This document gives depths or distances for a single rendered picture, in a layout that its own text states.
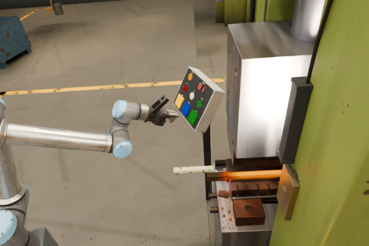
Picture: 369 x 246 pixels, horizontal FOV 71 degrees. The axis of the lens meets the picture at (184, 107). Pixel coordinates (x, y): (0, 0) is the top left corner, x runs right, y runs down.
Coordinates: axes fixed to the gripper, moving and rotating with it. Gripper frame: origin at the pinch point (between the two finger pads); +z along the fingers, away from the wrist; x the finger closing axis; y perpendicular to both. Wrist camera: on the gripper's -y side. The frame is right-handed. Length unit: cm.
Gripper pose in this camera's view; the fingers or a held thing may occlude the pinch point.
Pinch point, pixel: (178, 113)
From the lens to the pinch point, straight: 150.1
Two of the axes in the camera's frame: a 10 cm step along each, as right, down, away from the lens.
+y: -3.9, 8.5, 3.6
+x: 4.2, 5.1, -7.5
